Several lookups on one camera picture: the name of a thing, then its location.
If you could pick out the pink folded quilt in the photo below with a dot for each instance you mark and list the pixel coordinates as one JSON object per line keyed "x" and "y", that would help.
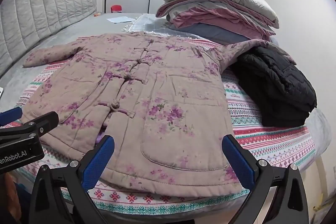
{"x": 218, "y": 15}

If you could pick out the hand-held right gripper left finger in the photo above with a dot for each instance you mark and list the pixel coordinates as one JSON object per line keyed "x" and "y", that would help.
{"x": 98, "y": 158}

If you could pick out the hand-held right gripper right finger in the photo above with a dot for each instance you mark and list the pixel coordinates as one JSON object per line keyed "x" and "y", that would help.
{"x": 237, "y": 161}

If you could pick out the floral padded jacket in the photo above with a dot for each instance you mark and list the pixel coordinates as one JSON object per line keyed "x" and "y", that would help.
{"x": 147, "y": 98}

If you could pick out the grey quilted headboard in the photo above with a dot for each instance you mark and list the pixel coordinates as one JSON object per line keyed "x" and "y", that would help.
{"x": 39, "y": 11}

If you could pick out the white paper sheet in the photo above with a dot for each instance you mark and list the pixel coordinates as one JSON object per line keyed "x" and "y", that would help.
{"x": 120, "y": 19}

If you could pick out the blue-grey folded quilt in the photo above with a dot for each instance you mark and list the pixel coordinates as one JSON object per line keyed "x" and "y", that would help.
{"x": 210, "y": 31}

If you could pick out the black down jacket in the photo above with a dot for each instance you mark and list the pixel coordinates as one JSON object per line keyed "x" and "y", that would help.
{"x": 278, "y": 87}

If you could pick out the red container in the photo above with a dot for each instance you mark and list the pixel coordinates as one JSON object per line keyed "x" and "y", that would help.
{"x": 116, "y": 9}

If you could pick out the grey bed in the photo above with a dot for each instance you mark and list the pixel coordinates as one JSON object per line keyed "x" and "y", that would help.
{"x": 65, "y": 29}

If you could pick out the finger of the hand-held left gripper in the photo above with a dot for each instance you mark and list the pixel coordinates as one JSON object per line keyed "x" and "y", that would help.
{"x": 43, "y": 119}
{"x": 10, "y": 113}

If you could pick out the patterned striped blanket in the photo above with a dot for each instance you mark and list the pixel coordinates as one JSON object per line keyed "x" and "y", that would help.
{"x": 267, "y": 142}

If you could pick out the white lace cloth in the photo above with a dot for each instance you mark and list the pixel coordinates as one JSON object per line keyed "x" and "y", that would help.
{"x": 147, "y": 24}

